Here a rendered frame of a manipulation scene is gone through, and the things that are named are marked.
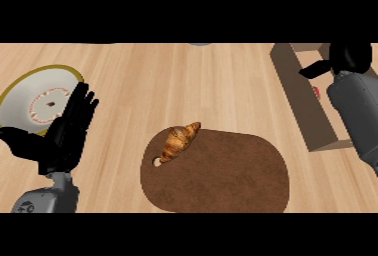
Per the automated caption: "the cardboard box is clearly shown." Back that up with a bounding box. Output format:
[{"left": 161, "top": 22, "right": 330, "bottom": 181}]
[{"left": 269, "top": 43, "right": 378, "bottom": 153}]

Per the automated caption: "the brown croissant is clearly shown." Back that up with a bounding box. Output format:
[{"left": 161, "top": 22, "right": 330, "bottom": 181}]
[{"left": 158, "top": 121, "right": 203, "bottom": 164}]

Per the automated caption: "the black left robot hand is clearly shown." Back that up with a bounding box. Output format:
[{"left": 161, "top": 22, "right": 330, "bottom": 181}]
[{"left": 0, "top": 81, "right": 101, "bottom": 176}]

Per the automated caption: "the white plate with yellow rim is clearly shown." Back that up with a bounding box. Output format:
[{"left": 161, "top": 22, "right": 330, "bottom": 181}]
[{"left": 0, "top": 64, "right": 86, "bottom": 137}]

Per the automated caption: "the brown wooden cutting board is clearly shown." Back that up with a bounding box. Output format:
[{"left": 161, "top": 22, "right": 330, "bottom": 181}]
[{"left": 139, "top": 128, "right": 291, "bottom": 214}]

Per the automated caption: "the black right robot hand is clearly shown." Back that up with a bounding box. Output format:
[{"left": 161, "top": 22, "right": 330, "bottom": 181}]
[{"left": 297, "top": 43, "right": 374, "bottom": 80}]

